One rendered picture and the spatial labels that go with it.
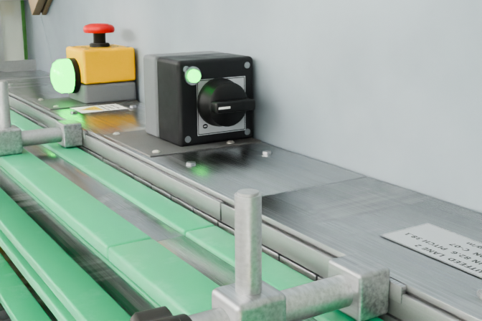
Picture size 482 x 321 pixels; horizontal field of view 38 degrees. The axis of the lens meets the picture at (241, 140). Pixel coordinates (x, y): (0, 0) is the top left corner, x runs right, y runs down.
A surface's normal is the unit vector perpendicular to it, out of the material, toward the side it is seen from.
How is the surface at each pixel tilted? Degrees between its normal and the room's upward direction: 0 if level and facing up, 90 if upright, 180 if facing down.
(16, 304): 90
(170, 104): 0
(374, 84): 0
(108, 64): 90
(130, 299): 90
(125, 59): 90
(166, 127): 0
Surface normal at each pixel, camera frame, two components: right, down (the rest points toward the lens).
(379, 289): 0.52, 0.18
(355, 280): -0.85, 0.11
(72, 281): 0.00, -0.98
